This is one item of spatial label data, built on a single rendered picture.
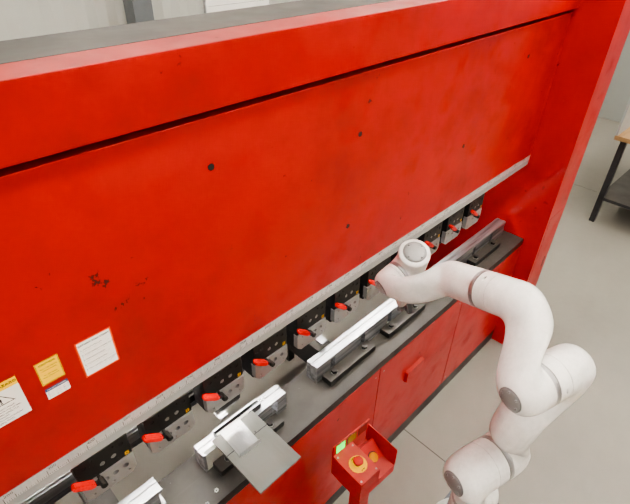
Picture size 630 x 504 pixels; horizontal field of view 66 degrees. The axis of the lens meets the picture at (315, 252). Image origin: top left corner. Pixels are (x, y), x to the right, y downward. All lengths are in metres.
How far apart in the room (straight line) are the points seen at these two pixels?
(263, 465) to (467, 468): 0.73
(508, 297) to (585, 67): 1.98
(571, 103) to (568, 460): 1.97
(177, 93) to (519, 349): 0.86
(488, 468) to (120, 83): 1.19
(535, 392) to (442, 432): 2.15
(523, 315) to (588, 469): 2.34
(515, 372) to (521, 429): 0.20
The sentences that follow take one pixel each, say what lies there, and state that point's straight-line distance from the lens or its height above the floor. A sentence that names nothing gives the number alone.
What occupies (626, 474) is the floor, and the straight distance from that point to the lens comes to 3.42.
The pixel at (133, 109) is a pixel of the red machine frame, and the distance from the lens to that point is 1.04.
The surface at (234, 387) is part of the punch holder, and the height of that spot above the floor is 1.22.
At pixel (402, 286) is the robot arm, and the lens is 1.22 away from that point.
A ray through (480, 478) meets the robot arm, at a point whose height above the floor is 1.41.
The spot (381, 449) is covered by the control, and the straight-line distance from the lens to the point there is 2.16.
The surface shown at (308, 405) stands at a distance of 2.07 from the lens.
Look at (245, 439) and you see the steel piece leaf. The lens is 1.84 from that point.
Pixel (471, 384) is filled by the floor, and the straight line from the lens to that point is 3.45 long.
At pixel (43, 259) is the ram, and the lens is 1.10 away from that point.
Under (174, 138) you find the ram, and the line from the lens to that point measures 1.12.
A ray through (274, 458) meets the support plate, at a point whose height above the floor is 1.00.
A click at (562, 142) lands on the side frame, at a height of 1.52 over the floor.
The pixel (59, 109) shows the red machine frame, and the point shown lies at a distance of 0.98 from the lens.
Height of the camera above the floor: 2.53
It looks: 35 degrees down
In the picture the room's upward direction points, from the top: 1 degrees clockwise
